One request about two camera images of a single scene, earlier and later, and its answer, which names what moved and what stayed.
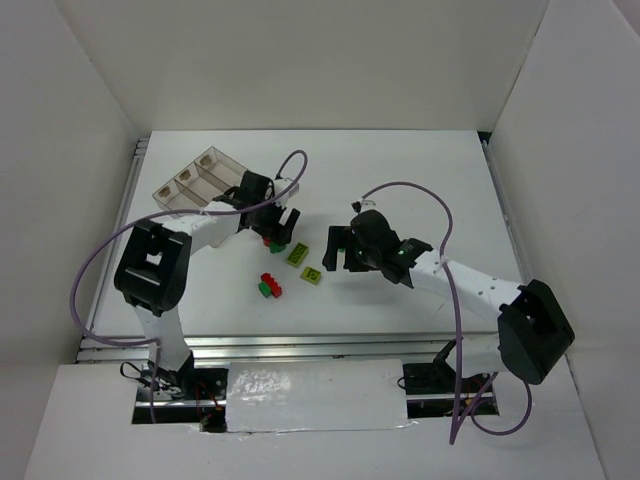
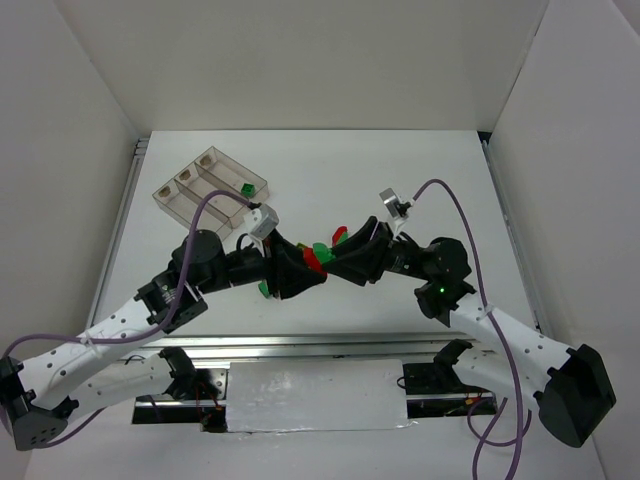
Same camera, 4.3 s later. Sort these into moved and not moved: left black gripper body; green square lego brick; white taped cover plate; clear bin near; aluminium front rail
Moved: left black gripper body
Not moved: green square lego brick; aluminium front rail; clear bin near; white taped cover plate
